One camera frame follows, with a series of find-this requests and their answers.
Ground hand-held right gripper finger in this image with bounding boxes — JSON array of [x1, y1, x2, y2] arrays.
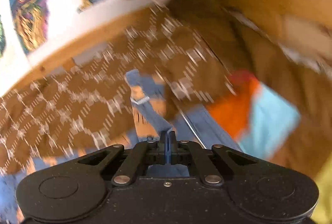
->
[[77, 131, 168, 186], [168, 131, 260, 186]]

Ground blue printed pants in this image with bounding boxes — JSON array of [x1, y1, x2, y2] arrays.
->
[[0, 70, 243, 224]]

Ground brown patterned blanket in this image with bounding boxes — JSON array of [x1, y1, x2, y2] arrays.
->
[[0, 0, 332, 178]]

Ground orange and blue bed sheet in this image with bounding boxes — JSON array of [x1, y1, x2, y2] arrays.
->
[[206, 70, 302, 160]]

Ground yellow cloth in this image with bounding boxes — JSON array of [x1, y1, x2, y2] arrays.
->
[[310, 155, 332, 224]]

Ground wooden bed frame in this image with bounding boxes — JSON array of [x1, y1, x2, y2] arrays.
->
[[26, 0, 332, 77]]

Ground gold purple wall poster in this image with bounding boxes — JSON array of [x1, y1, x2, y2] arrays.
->
[[7, 0, 54, 56]]

